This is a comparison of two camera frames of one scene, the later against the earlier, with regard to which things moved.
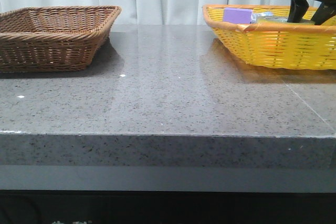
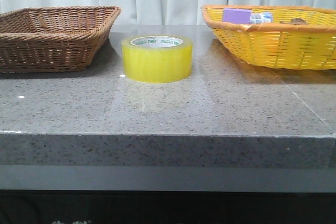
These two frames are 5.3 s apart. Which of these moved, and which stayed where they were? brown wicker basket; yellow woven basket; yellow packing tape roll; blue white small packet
Moved: yellow packing tape roll
Stayed: brown wicker basket; blue white small packet; yellow woven basket
